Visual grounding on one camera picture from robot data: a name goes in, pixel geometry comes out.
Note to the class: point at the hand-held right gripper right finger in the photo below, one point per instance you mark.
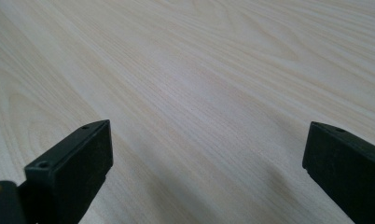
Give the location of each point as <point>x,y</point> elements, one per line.
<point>347,168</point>

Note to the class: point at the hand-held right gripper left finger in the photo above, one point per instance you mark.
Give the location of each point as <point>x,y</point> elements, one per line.
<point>70,174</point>

